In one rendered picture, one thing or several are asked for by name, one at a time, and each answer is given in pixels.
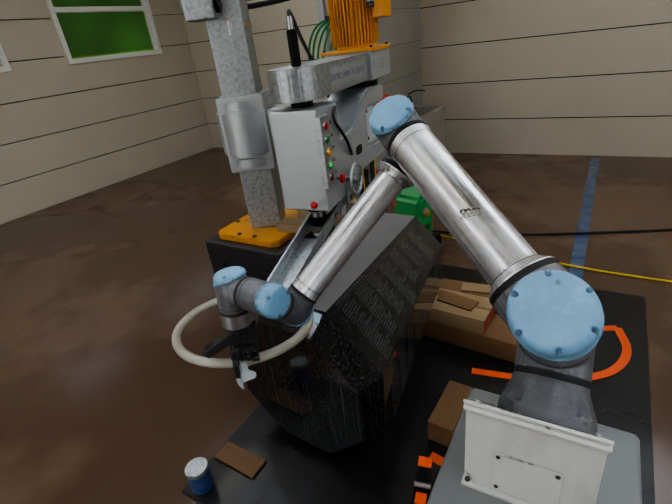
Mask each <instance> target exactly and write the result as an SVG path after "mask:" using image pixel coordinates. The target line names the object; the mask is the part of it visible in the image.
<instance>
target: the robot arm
mask: <svg viewBox="0 0 672 504"><path fill-rule="evenodd" d="M369 124H370V127H371V130H372V132H373V133H374V134H375V135H376V137H377V138H378V140H379V141H380V142H381V144H382V145H383V147H384V148H385V150H386V153H385V156H384V157H383V159H382V160H381V161H380V171H379V172H378V174H377V175H376V176H375V178H374V179H373V180H372V182H371V183H370V184H369V185H368V187H367V188H366V189H365V191H364V192H363V193H362V194H361V196H360V197H359V198H358V200H357V201H356V202H355V203H354V205H353V206H352V207H351V209H350V210H349V211H348V213H347V214H346V215H345V216H344V218H343V219H342V220H341V222H340V223H339V224H338V225H337V227H336V228H335V229H334V231H333V232H332V233H331V234H330V236H329V237H328V238H327V240H326V241H325V242H324V244H323V245H322V246H321V247H320V249H319V250H318V251H317V253H316V254H315V255H314V256H313V258H312V259H311V260H310V262H309V263H308V264H307V265H306V267H305V268H304V269H303V271H302V272H301V273H300V275H299V276H298V277H297V278H296V280H295V281H293V282H292V283H291V285H290V286H289V287H288V289H287V288H286V287H284V286H282V285H281V284H279V283H275V282H268V281H264V280H261V279H257V278H253V277H249V276H246V270H245V269H244V268H243V267H241V266H232V267H227V268H224V269H221V270H220V271H218V272H216V273H215V274H214V276H213V283H214V285H213V287H214V289H215V294H216V298H217V303H218V308H219V314H220V319H221V324H222V327H223V328H224V329H226V332H224V333H223V334H221V335H220V336H218V337H217V338H215V339H214V340H212V341H211V342H209V343H208V344H207V345H206V346H205V349H204V352H203V354H204V355H205V356H206V357H207V358H211V357H212V356H214V355H215V354H217V353H218V352H220V351H221V350H223V349H224V348H226V347H227V346H230V354H231V360H232V362H233V370H234V374H235V378H236V381H237V383H238V385H239V386H240V387H241V388H242V389H244V382H246V381H249V380H251V379H254V378H255V377H256V372H255V371H252V370H249V369H248V365H247V363H245V362H241V363H240V362H239V360H241V361H252V362H254V361H260V357H259V353H260V347H261V341H260V335H259V333H257V327H256V324H257V322H256V319H253V314H252V313H255V314H258V315H261V316H263V317H265V318H269V319H273V320H277V321H280V322H283V323H285V324H287V325H289V326H296V327H298V326H303V325H305V324H306V323H308V322H309V321H310V319H311V318H312V315H313V311H314V309H313V306H314V304H315V303H316V302H317V300H318V298H319V297H320V295H321V294H322V293H323V292H324V290H325V289H326V288H327V286H328V285H329V284H330V282H331V281H332V280H333V279H334V277H335V276H336V275H337V273H338V272H339V271H340V270H341V268H342V267H343V266H344V264H345V263H346V262H347V261H348V259H349V258H350V257H351V255H352V254H353V253H354V252H355V250H356V249H357V248H358V246H359V245H360V244H361V243H362V241H363V240H364V239H365V237H366V236H367V235H368V234H369V232H370V231H371V230H372V228H373V227H374V226H375V225H376V223H377V222H378V221H379V219H380V218H381V217H382V216H383V214H384V213H385V212H386V210H387V209H388V208H389V207H390V205H391V204H392V203H393V201H394V200H395V199H396V198H397V196H398V195H399V194H400V192H401V191H402V190H403V189H404V188H409V187H412V186H413V184H414V186H415V187H416V188H417V190H418V191H419V192H420V194H421V195H422V196H423V198H424V199H425V200H426V202H427V203H428V204H429V206H430V207H431V208H432V210H433V211H434V212H435V214H436V215H437V216H438V218H439V219H440V220H441V222H442V223H443V224H444V226H445V227H446V228H447V230H448V231H449V232H450V234H451V235H452V236H453V238H454V239H455V240H456V241H457V243H458V244H459V245H460V247H461V248H462V249H463V251H464V252H465V253H466V255H467V256H468V257H469V259H470V260H471V261H472V263H473V264H474V265H475V267H476V268H477V269H478V271H479V272H480V273H481V275H482V276H483V277H484V279H485V280H486V281H487V283H488V284H489V285H490V287H491V291H490V295H489V302H490V303H491V305H492V306H493V307H494V309H495V310H496V312H497V313H498V314H499V316H500V317H501V318H502V320H503V321H504V323H505V324H506V325H507V327H508V328H509V329H510V331H511V332H512V333H513V335H514V337H515V338H516V339H517V341H518V345H517V351H516V357H515V363H514V369H513V375H512V377H511V379H510V380H509V382H508V384H507V385H506V387H505V389H504V390H503V392H502V394H501V395H500V397H499V399H498V405H497V408H500V409H503V410H507V411H510V412H513V413H517V414H520V415H524V416H527V417H530V418H534V419H537V420H541V421H544V422H548V423H551V424H555V425H559V426H562V427H566V428H569V429H573V430H576V431H580V432H584V433H587V434H591V435H594V433H597V431H598V423H597V420H596V416H595V412H594V408H593V405H592V401H591V397H590V390H591V382H592V373H593V365H594V357H595V350H596V346H597V343H598V342H599V340H600V338H601V336H602V333H603V329H604V311H603V307H602V305H601V302H600V300H599V298H598V296H597V295H596V293H595V292H594V290H593V289H592V288H591V287H590V286H589V285H588V284H587V283H586V282H585V281H583V280H582V279H580V278H579V277H577V276H575V275H573V274H571V273H569V272H568V271H567V270H566V269H565V268H564V267H563V266H562V265H561V264H560V263H559V261H558V260H557V259H556V258H555V257H553V256H544V255H538V254H537V253H536V251H535V250H534V249H533V248H532V247H531V246H530V245H529V243H528V242H527V241H526V240H525V239H524V238H523V236H522V235H521V234H520V233H519V232H518V231H517V230H516V228H515V227H514V226H513V225H512V224H511V223H510V221H509V220H508V219H507V218H506V217H505V216H504V215H503V213H502V212H501V211H500V210H499V209H498V208H497V207H496V205H495V204H494V203H493V202H492V201H491V200H490V198H489V197H488V196H487V195H486V194H485V193H484V192H483V190H482V189H481V188H480V187H479V186H478V185H477V183H476V182H475V181H474V180H473V179H472V178H471V177H470V175H469V174H468V173H467V172H466V171H465V170H464V169H463V167H462V166H461V165H460V164H459V163H458V162H457V160H456V159H455V158H454V157H453V156H452V155H451V154H450V152H449V151H448V150H447V149H446V148H445V147H444V145H443V144H442V143H441V142H440V141H439V140H438V139H437V137H436V136H435V135H434V134H433V133H432V132H431V129H430V128H429V126H428V125H427V124H426V123H425V122H424V121H423V119H422V118H421V117H420V116H419V115H418V114H417V112H416V111H415V109H414V106H413V103H412V102H411V101H410V100H409V99H408V98H407V97H406V96H403V95H395V96H389V97H387V98H385V99H383V100H382V101H380V102H379V103H378V104H377V105H376V106H375V107H374V109H373V110H372V112H371V115H370V117H369ZM257 356H258V357H257Z"/></svg>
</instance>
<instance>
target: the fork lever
mask: <svg viewBox="0 0 672 504"><path fill-rule="evenodd" d="M346 202H347V197H346V195H345V197H344V198H343V199H342V200H340V201H339V202H338V203H337V204H336V205H335V207H334V209H333V210H332V212H331V214H330V216H329V217H328V219H327V221H326V223H325V224H324V226H323V228H322V230H321V231H320V233H319V235H318V236H317V238H316V239H314V238H304V237H305V235H306V233H307V232H308V230H309V228H310V227H311V225H310V224H309V218H308V217H309V215H310V214H311V212H309V214H308V216H307V217H306V219H305V220H304V222H303V224H302V225H301V227H300V228H299V230H298V231H297V233H296V235H295V236H294V238H293V239H292V241H291V243H290V244H289V246H288V247H287V249H286V250H285V252H284V254H283V255H282V257H281V258H280V260H279V262H278V263H277V265H276V266H275V268H274V270H273V271H272V273H271V274H270V276H269V277H268V279H267V281H268V282H275V283H279V284H281V285H282V286H284V287H286V288H287V289H288V287H289V286H290V285H291V283H292V282H293V281H295V280H296V278H297V277H298V276H299V275H300V273H301V272H302V271H303V269H304V268H305V267H306V265H307V264H308V263H309V262H310V260H311V259H312V258H313V256H314V255H315V254H316V253H317V251H318V250H319V249H320V247H321V246H322V245H323V243H324V241H325V239H326V238H327V236H328V234H329V232H330V230H331V229H332V227H333V225H334V223H335V221H336V220H337V218H338V216H339V214H340V212H341V211H342V209H343V207H344V205H345V203H346Z"/></svg>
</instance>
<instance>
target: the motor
mask: <svg viewBox="0 0 672 504"><path fill-rule="evenodd" d="M327 2H328V11H329V20H330V29H331V38H332V48H337V50H334V51H329V52H326V51H323V53H320V55H321V57H322V56H331V55H340V54H349V53H358V52H366V51H374V50H378V49H382V48H387V47H390V43H389V44H388V42H385V44H380V45H375V43H378V42H379V30H378V18H381V17H387V16H391V0H327Z"/></svg>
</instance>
